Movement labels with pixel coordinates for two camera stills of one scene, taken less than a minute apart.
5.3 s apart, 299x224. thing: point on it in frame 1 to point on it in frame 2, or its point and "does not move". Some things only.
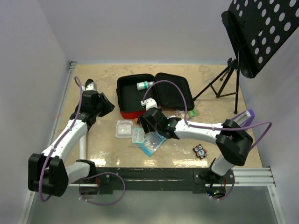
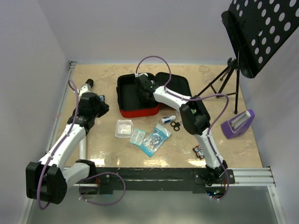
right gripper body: [152, 128] to [142, 96]
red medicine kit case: [171, 91] does not move
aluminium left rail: [72, 66] does not move
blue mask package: [153, 141] does not move
